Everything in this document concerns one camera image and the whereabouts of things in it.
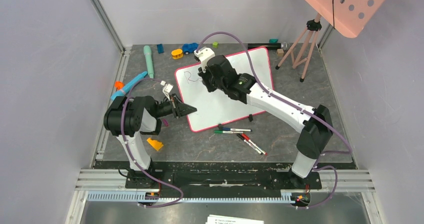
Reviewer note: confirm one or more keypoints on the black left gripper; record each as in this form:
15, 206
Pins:
179, 109

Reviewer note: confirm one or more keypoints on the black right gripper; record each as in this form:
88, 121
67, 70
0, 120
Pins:
205, 77

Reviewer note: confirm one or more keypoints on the purple marker cap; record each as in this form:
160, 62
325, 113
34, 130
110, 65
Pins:
165, 122

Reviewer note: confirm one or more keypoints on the pink framed whiteboard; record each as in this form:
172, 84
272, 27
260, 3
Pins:
215, 108

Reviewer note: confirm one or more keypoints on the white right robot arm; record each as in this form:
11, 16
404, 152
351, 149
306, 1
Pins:
313, 124

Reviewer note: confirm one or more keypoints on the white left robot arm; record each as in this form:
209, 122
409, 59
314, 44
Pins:
128, 119

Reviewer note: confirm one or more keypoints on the green whiteboard marker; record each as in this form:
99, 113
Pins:
227, 132

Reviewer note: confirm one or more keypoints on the blue whiteboard marker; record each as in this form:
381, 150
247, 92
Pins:
235, 129

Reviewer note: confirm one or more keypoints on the red whiteboard marker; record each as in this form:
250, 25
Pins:
252, 143

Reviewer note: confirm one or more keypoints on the black whiteboard marker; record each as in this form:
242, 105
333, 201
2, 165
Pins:
248, 143

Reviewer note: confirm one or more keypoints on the green cube block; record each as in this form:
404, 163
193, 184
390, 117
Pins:
215, 45

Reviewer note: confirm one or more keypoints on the blue toy car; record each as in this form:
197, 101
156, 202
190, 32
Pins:
189, 48

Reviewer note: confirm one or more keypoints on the yellow oval toy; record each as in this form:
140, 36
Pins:
177, 53

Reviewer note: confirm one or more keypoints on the orange wedge block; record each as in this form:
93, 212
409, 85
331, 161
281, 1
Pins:
157, 145

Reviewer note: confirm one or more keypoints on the blue toy marker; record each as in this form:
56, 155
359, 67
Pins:
127, 87

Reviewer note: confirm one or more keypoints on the dark blue block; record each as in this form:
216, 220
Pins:
160, 48

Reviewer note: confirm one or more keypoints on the orange small toy piece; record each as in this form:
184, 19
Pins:
119, 85

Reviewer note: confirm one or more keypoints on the teal green toy microphone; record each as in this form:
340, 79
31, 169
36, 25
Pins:
147, 51

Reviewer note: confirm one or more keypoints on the teal block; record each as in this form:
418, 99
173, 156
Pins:
273, 40

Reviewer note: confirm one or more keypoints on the wooden cube block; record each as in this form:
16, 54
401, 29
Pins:
280, 52

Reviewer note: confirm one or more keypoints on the black cylinder flashlight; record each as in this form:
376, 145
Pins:
269, 46

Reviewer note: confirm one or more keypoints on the pink tripod stand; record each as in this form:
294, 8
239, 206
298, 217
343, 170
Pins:
304, 55

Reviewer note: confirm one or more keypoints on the white printed paper sheet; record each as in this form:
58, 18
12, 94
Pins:
218, 219

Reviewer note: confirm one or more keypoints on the pink perforated music stand tray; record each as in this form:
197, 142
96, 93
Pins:
348, 17

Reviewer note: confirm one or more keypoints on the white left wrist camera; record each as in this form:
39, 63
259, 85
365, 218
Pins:
166, 89

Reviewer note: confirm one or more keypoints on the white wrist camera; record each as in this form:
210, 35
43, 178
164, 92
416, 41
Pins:
166, 89
203, 55

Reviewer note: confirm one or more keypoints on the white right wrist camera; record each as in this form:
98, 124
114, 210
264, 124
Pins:
203, 55

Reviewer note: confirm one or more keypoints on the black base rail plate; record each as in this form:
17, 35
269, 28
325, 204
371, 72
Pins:
176, 179

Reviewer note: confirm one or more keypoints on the white comb cable duct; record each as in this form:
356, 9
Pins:
142, 197

